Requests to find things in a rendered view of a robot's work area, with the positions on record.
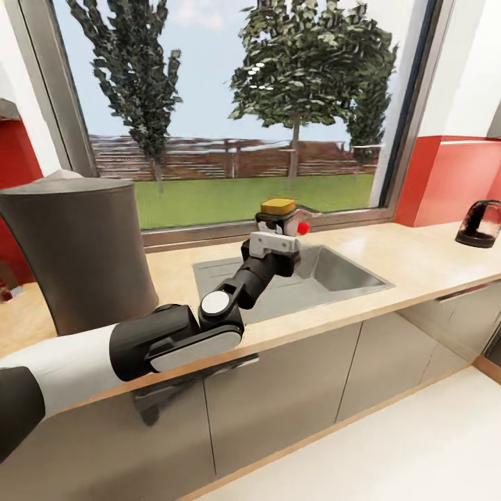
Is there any bottle of coffee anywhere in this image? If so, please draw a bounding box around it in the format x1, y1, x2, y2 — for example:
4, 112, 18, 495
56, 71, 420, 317
255, 198, 303, 270

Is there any electric kettle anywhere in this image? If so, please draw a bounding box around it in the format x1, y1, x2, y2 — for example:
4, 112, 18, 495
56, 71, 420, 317
456, 199, 501, 248

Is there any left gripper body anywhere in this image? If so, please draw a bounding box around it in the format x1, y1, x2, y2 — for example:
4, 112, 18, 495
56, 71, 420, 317
241, 241, 294, 287

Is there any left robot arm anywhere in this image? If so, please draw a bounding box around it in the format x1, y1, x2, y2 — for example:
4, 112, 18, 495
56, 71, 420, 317
0, 231, 302, 464

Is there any paper coffee filter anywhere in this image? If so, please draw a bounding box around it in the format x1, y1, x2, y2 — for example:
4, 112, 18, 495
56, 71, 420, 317
33, 168, 81, 183

